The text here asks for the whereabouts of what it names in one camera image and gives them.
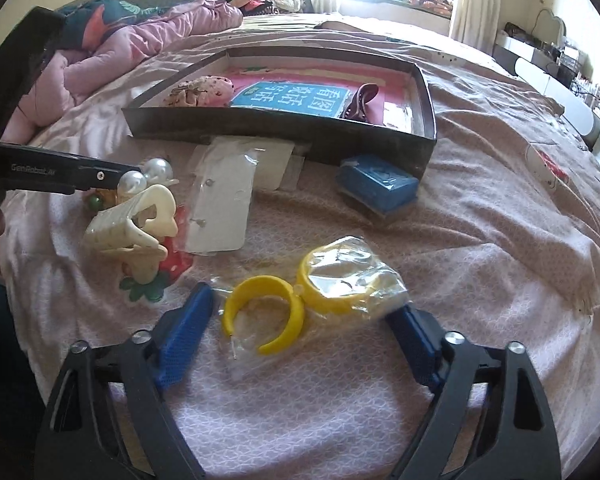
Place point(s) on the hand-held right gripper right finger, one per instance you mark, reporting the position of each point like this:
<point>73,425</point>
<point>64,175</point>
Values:
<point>416,342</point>

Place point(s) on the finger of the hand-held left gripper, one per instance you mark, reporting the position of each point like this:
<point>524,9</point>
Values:
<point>102,175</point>

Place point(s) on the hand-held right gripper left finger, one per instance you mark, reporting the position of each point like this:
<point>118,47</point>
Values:
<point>185,332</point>

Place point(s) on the cream hair claw clip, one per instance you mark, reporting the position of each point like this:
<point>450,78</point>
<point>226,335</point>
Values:
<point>130,225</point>

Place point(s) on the small clear plastic bag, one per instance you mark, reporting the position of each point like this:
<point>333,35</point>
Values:
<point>244,349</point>

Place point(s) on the bare yellow bangle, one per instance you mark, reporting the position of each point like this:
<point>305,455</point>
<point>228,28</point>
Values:
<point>262,312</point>

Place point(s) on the clear bag with earring card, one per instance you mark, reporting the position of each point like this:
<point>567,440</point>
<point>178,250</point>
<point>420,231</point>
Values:
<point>220,205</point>

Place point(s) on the floral fabric scrunchie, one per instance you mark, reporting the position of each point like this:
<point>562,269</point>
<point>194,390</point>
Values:
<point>198,92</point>

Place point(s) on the small blue box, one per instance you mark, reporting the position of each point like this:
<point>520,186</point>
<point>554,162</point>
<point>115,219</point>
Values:
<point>377,187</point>

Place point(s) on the white card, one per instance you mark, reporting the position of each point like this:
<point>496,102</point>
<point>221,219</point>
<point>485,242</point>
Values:
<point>272,162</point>

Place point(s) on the shallow black box pink lining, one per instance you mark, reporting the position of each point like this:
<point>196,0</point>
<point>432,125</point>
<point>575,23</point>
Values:
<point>280,135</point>

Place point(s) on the maroon studded hair clip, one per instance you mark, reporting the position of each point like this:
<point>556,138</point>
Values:
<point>361,103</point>

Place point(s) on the green bead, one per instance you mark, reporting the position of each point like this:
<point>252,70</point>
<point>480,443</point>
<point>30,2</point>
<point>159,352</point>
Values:
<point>94,203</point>

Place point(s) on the black printed cloth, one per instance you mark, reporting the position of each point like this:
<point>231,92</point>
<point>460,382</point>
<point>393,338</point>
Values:
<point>22,65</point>

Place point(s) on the pink quilt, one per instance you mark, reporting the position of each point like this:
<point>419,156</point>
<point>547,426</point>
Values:
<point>130,47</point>

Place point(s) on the dark floral blanket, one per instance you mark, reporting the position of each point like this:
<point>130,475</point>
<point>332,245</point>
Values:
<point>97,17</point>

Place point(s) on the folded beige cloth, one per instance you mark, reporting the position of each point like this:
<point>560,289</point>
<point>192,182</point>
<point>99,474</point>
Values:
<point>342,25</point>

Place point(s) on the white dresser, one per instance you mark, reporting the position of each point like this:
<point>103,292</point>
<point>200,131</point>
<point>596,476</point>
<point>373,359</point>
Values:
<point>555,80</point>

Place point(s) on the cream curtain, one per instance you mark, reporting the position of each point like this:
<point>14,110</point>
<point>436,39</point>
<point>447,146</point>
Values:
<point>475,2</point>

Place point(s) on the cloud-shaped mirror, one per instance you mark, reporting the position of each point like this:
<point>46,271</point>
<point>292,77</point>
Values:
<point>550,22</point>

